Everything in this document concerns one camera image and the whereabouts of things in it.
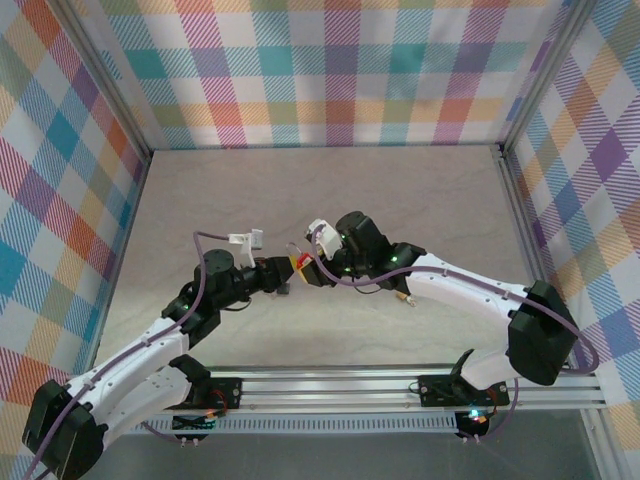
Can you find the black padlock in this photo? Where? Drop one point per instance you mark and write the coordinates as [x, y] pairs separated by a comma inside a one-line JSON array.
[[286, 290]]

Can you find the red padlock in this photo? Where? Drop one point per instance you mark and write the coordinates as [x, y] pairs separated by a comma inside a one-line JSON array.
[[303, 260]]

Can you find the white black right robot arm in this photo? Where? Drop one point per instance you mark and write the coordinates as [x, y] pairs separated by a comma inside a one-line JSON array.
[[475, 295]]

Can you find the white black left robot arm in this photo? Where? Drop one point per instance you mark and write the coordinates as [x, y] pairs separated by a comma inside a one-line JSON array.
[[125, 360]]

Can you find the key with white tag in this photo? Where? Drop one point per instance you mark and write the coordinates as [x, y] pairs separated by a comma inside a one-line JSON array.
[[411, 301]]

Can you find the left controller board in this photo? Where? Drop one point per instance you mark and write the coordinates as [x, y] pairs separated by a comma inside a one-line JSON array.
[[195, 424]]

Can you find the controller board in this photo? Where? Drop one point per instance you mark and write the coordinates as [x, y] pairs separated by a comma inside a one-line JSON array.
[[475, 422], [195, 424]]

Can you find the right controller board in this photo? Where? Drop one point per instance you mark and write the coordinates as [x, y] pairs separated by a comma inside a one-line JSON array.
[[475, 422]]

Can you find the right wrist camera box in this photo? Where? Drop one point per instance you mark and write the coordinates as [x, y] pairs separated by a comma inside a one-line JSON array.
[[325, 240]]

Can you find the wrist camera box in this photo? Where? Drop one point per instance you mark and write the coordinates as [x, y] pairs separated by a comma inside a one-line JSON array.
[[325, 240], [248, 242]]

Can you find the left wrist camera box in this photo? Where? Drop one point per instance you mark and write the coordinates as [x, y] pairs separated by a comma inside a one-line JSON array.
[[248, 242]]

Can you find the aluminium mounting rail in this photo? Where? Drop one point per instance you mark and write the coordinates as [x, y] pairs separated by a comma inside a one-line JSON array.
[[325, 390]]

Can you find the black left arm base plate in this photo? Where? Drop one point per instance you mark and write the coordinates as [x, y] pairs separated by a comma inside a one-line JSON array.
[[227, 392]]

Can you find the aluminium side rail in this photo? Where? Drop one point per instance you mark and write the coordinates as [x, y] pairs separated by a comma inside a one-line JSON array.
[[515, 200]]

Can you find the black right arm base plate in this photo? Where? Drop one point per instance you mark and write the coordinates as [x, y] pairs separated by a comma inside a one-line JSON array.
[[435, 390]]

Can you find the aluminium frame post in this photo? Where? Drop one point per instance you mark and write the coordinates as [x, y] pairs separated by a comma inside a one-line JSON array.
[[597, 445], [545, 75], [107, 75]]

